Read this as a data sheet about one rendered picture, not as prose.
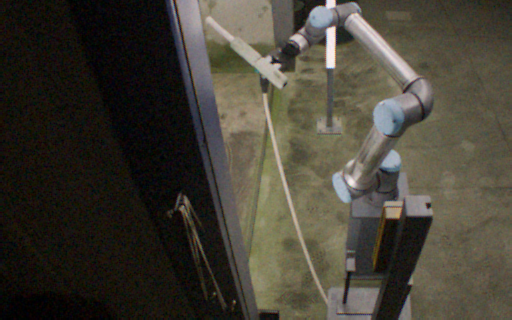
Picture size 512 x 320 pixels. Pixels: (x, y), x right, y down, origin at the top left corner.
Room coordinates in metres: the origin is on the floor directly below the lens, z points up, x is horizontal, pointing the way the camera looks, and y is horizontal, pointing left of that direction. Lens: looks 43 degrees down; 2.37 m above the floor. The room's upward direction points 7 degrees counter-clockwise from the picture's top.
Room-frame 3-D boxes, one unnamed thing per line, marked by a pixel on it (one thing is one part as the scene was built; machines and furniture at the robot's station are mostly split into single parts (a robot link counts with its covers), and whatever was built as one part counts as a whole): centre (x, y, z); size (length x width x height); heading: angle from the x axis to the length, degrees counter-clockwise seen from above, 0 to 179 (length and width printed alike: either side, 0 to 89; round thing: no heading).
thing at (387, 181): (1.38, -0.60, 0.83); 0.17 x 0.15 x 0.18; 108
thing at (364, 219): (1.38, -0.61, 0.32); 0.31 x 0.31 x 0.64; 78
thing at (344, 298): (0.69, -0.36, 0.95); 0.26 x 0.15 x 0.32; 78
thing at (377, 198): (1.38, -0.61, 0.69); 0.19 x 0.19 x 0.10
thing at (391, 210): (0.59, -0.34, 1.42); 0.12 x 0.06 x 0.26; 78
